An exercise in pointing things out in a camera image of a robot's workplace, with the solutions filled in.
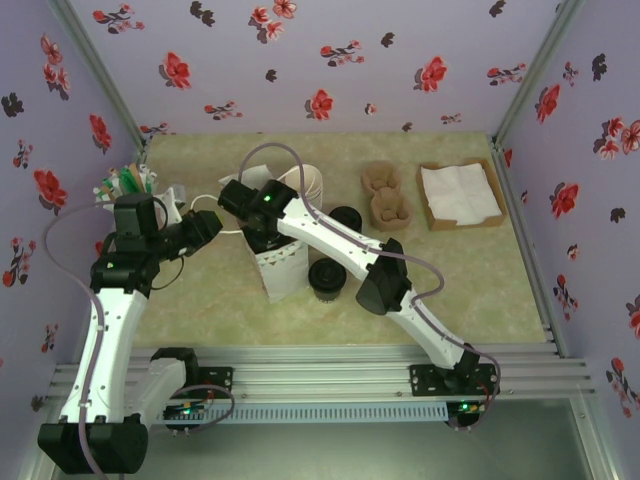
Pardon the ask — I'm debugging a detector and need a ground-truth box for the grey left arm cable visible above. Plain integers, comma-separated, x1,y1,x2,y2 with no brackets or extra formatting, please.
43,197,236,476

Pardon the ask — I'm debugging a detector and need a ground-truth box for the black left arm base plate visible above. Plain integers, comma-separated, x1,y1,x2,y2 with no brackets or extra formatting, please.
143,366,235,400

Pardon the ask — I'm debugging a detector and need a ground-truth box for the brown wooden stirrer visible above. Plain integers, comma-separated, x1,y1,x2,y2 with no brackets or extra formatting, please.
127,163,151,195

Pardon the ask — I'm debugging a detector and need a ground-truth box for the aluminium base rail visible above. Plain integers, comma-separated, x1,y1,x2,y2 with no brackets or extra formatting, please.
49,343,596,401

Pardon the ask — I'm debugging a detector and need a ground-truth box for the black plastic cup lid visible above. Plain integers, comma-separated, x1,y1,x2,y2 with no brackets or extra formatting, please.
308,257,347,295

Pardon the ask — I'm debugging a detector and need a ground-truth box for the stack of paper cups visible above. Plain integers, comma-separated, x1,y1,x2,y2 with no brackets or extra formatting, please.
277,164,325,209

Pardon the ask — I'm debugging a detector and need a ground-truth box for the brown cardboard tray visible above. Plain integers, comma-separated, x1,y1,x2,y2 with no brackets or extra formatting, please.
416,158,509,231

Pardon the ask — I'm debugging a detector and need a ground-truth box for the aluminium frame post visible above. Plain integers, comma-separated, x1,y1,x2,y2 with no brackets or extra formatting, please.
492,0,586,146
47,0,151,151

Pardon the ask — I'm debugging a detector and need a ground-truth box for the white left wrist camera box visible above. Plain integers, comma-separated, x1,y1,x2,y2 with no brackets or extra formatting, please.
157,185,190,224

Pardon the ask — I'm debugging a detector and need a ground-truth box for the grey slotted cable duct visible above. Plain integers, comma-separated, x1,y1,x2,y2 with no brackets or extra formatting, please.
67,402,450,425

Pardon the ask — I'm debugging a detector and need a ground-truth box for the white paper bag with handles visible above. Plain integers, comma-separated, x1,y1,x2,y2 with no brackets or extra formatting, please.
189,163,309,305

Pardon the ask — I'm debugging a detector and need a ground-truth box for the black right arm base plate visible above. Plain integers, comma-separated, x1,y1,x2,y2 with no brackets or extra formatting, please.
408,363,501,397

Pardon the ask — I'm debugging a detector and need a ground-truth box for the grey right arm cable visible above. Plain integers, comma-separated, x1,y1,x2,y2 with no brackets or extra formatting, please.
238,143,501,432

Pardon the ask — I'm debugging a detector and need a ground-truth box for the stack of brown pulp carriers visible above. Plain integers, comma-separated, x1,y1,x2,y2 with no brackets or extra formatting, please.
360,158,414,234

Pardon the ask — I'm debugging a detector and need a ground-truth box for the stack of black lids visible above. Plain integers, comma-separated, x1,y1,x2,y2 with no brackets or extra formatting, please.
329,204,364,234

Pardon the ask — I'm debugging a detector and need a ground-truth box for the stack of white napkins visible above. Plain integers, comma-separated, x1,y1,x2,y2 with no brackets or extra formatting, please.
420,162,503,224

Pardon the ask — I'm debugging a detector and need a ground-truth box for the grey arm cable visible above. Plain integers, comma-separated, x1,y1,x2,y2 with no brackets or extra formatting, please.
43,197,236,476
238,143,501,432

